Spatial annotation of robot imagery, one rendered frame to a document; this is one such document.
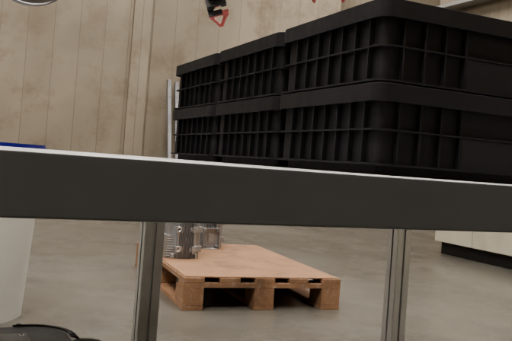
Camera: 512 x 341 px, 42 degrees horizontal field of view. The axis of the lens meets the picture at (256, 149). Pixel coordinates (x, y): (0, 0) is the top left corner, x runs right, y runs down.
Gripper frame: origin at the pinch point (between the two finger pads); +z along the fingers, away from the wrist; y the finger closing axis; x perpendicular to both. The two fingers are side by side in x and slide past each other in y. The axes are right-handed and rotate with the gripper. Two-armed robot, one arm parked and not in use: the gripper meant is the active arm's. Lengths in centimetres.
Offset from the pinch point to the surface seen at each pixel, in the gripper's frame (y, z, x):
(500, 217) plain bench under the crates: -40, 40, 76
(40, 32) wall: 681, -154, -704
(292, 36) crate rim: -4.6, 15.5, 33.3
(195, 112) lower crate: 28.3, 25.8, 1.7
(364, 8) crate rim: -20, 15, 48
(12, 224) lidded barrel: 144, 67, -75
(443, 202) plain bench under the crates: -36, 39, 80
